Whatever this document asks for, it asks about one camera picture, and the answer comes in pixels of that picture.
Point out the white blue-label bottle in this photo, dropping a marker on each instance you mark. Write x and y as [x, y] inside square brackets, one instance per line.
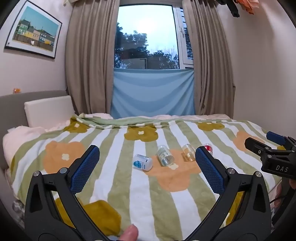
[142, 162]

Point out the small orange object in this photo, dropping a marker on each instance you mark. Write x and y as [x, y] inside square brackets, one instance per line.
[17, 90]

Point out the black bracket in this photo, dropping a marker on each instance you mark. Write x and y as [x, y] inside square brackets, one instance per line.
[232, 8]

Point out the person's left hand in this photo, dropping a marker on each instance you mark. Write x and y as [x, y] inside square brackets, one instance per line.
[129, 233]

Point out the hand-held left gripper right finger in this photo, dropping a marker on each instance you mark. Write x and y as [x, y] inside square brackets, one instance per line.
[210, 172]

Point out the clear plastic bottle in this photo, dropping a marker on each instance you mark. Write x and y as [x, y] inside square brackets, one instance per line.
[18, 208]

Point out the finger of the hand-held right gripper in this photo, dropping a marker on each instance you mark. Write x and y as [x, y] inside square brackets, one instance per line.
[275, 137]
[255, 144]

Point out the clear bottle with label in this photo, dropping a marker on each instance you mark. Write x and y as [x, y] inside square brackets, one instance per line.
[165, 157]

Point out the clear cup with red print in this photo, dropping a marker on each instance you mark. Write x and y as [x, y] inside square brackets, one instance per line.
[208, 147]

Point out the white pillow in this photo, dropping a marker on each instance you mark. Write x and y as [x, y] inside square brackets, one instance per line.
[48, 111]

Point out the beige curtain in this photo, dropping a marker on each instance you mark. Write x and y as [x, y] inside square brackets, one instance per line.
[208, 60]
[90, 60]

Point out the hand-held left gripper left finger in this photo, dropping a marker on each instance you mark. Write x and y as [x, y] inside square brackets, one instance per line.
[85, 167]

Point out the striped floral blanket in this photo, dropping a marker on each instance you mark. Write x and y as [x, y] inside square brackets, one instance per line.
[138, 199]

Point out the orange cloth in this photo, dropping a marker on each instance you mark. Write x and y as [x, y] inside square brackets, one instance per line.
[248, 5]

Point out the light blue cloth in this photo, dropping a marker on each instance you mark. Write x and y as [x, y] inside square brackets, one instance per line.
[152, 92]

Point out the cream duvet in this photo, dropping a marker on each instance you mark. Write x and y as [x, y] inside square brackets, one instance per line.
[20, 139]

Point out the framed picture of houses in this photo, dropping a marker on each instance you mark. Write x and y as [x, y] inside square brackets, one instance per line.
[34, 27]

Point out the clear cup with yellow print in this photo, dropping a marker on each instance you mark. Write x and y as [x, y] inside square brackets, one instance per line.
[188, 152]

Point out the person's right hand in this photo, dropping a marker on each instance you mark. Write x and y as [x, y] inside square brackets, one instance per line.
[278, 195]

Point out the window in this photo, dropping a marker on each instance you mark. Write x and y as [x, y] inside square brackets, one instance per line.
[148, 32]

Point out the grey bed headboard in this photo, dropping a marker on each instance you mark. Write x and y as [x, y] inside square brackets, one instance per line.
[11, 109]

